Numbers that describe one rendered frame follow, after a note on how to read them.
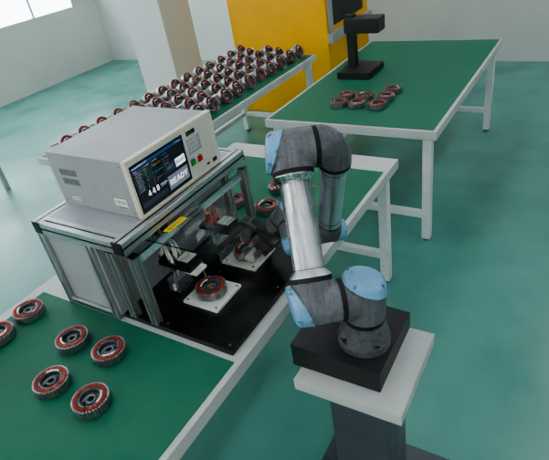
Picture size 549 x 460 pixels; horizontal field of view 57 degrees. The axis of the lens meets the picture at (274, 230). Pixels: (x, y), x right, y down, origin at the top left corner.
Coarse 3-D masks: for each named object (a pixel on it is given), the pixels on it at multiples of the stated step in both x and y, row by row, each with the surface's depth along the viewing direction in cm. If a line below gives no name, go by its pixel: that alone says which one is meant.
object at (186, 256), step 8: (184, 256) 176; (192, 256) 176; (160, 264) 181; (168, 264) 178; (176, 264) 176; (184, 264) 174; (192, 264) 174; (200, 264) 178; (176, 272) 184; (192, 272) 175; (200, 272) 175
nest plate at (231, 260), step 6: (270, 252) 196; (228, 258) 196; (234, 258) 195; (258, 258) 193; (264, 258) 192; (228, 264) 194; (234, 264) 192; (240, 264) 191; (246, 264) 191; (252, 264) 190; (258, 264) 190; (252, 270) 188
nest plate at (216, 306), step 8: (232, 288) 180; (192, 296) 180; (224, 296) 177; (232, 296) 178; (192, 304) 177; (200, 304) 175; (208, 304) 174; (216, 304) 174; (224, 304) 174; (216, 312) 171
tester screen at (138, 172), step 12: (180, 144) 171; (156, 156) 163; (168, 156) 167; (132, 168) 155; (144, 168) 159; (156, 168) 164; (144, 180) 160; (156, 180) 164; (144, 192) 161; (168, 192) 170
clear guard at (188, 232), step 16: (192, 208) 175; (208, 208) 173; (192, 224) 166; (208, 224) 164; (224, 224) 163; (240, 224) 166; (160, 240) 160; (176, 240) 159; (192, 240) 157; (208, 240) 156; (240, 240) 162; (208, 256) 153; (224, 256) 156
